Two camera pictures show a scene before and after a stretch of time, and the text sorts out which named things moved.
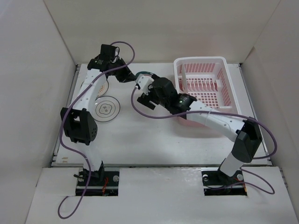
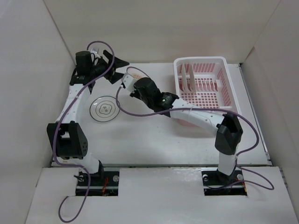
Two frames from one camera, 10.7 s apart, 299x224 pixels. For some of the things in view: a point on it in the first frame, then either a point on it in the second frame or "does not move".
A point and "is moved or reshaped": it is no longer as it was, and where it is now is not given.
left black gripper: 127,76 to 114,77
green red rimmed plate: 144,73 to 191,77
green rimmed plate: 184,80 does not move
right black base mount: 213,179 does not move
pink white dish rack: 208,80 does not move
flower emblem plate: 106,108 does not move
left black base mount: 102,183 does not move
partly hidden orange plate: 102,86 is moved or reshaped
